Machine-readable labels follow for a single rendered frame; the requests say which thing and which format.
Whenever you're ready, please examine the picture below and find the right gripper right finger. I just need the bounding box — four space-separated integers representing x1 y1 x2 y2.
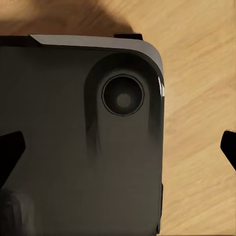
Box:
220 131 236 170

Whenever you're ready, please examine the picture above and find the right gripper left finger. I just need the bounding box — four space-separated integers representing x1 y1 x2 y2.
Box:
0 131 26 190

